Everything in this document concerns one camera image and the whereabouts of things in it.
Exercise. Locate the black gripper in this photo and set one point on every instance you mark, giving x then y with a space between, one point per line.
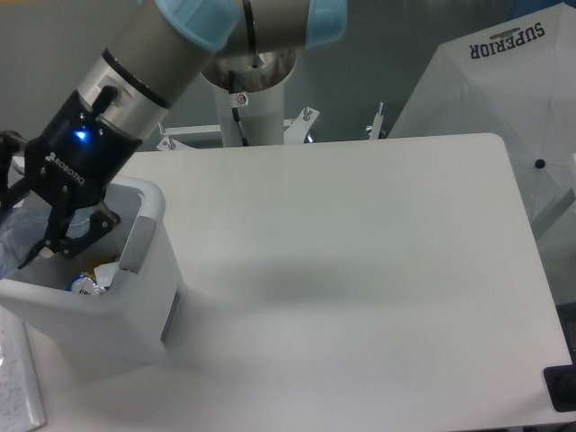
78 150

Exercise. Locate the clear crushed plastic bottle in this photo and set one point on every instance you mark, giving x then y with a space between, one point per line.
21 228

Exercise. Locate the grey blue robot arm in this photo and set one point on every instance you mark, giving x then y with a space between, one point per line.
166 44

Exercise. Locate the blue white wrapper trash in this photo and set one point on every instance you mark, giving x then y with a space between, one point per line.
85 284

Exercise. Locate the white crumpled paper trash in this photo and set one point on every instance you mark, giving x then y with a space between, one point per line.
104 274

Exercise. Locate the white trash can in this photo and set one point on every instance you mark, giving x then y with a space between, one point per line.
116 298

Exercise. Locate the white paper sheet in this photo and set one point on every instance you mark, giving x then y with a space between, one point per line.
22 407

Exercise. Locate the white Superior umbrella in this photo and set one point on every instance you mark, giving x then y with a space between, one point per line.
515 80

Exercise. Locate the black device at edge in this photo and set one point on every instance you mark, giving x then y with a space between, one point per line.
560 382

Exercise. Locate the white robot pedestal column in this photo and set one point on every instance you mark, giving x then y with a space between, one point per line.
249 96

